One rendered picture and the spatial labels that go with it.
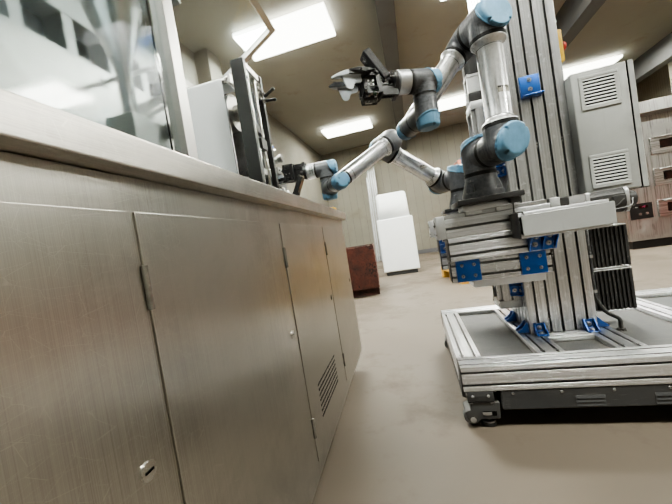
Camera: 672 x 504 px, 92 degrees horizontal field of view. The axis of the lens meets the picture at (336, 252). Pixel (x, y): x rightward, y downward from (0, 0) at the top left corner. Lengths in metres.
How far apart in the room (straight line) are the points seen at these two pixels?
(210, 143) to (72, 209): 1.05
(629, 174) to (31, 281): 1.67
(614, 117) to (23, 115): 1.65
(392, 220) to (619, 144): 4.45
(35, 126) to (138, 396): 0.29
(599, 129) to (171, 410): 1.60
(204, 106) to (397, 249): 4.72
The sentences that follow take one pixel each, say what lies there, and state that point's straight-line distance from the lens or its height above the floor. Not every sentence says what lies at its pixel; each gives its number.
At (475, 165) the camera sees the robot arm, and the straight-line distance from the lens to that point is 1.35.
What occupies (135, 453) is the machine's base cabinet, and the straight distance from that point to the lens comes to 0.46.
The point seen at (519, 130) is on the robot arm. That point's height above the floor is 1.00.
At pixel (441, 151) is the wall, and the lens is 10.38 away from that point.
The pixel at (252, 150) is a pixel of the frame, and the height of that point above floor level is 1.11.
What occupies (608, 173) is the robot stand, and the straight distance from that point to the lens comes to 1.62.
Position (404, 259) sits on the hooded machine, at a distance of 5.79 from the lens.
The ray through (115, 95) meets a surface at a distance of 0.60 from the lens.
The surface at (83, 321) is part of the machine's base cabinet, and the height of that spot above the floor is 0.70.
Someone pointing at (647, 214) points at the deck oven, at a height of 0.45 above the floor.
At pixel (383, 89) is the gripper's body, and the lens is 1.14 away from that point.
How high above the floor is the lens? 0.74
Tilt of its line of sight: 2 degrees down
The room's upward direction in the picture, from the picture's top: 9 degrees counter-clockwise
